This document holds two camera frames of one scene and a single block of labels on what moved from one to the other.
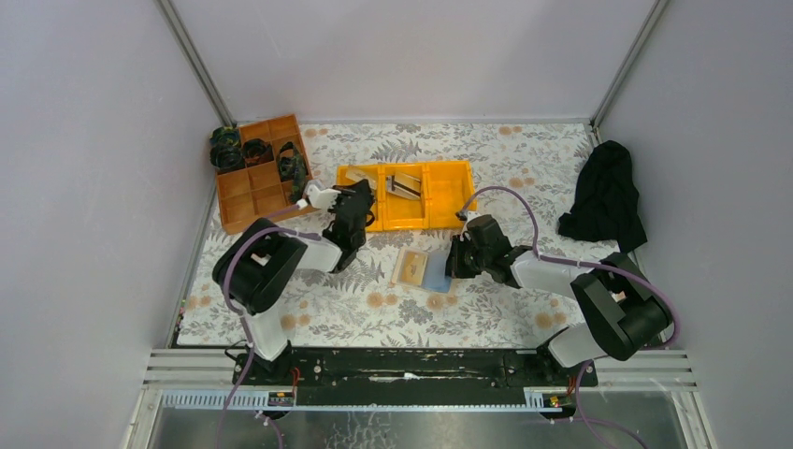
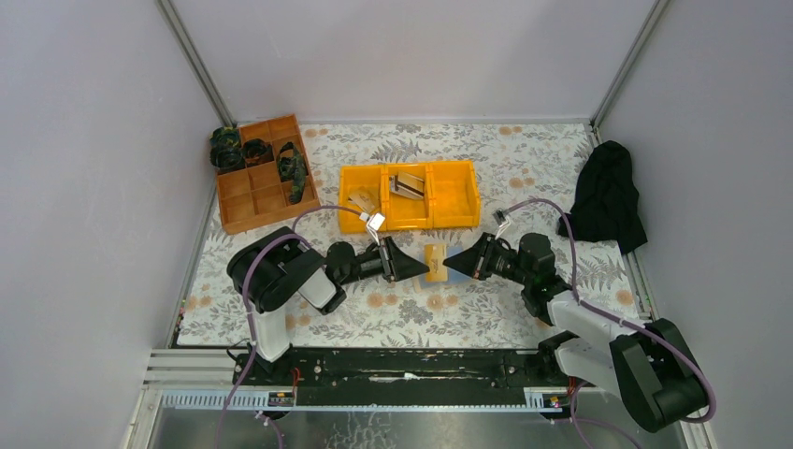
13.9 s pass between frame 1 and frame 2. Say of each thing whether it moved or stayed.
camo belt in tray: stayed
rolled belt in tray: stayed
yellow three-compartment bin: stayed
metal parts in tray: stayed
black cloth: stayed
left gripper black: moved
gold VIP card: moved
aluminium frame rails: stayed
